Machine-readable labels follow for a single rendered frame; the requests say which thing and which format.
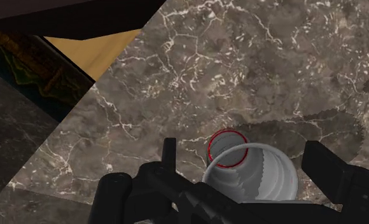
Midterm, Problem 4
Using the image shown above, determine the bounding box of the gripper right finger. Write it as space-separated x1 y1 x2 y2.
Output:
301 140 369 224

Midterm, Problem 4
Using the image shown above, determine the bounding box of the dark patterned robot stand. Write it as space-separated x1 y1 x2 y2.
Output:
0 29 96 123

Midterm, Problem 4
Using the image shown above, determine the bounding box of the white cup with red ring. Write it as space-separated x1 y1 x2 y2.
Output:
202 128 300 203

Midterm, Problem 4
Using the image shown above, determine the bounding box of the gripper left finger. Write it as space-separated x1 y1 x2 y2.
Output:
87 137 204 224

